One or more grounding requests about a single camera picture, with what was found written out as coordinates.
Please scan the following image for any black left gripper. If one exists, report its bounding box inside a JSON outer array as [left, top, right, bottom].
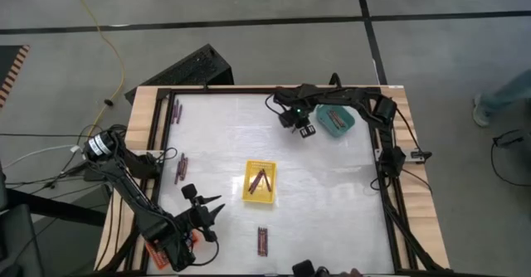
[[178, 194, 227, 244]]

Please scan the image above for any orange plastic basket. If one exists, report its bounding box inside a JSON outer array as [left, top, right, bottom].
[[144, 229, 201, 271]]

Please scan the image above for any yellow plastic basket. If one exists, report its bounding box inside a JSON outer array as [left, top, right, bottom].
[[241, 159, 278, 205]]

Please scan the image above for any teal plastic basket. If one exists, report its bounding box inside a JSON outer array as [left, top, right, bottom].
[[315, 104, 357, 138]]

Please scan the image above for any black perforated case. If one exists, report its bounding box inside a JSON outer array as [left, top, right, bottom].
[[124, 43, 236, 106]]

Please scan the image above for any orange black striped mat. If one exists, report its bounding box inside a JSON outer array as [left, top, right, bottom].
[[0, 44, 32, 109]]

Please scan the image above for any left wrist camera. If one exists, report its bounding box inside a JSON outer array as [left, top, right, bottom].
[[181, 183, 199, 206]]

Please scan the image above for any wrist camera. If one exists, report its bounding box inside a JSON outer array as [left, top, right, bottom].
[[181, 183, 199, 206], [298, 124, 318, 139]]

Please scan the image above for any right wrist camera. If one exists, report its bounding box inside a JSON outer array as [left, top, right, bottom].
[[298, 124, 318, 139]]

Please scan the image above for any black metal table frame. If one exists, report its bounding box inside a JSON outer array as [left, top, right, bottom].
[[97, 84, 453, 277]]

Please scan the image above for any yellow power cord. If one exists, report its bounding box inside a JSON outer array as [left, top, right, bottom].
[[61, 0, 125, 145]]

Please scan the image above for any white cable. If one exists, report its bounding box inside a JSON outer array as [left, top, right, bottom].
[[2, 143, 83, 169]]

